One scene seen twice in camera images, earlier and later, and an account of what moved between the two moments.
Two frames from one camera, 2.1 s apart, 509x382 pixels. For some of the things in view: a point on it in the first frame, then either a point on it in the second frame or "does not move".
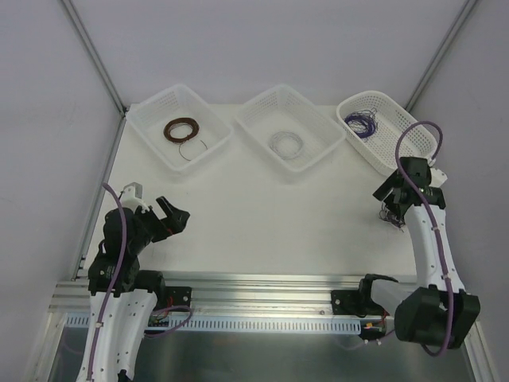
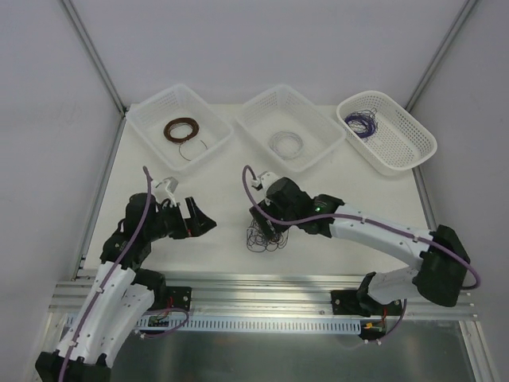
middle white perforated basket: [289, 128] does not move
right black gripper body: [398, 195] -> [263, 219]
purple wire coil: [362, 122] does not move
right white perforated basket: [373, 124] does not move
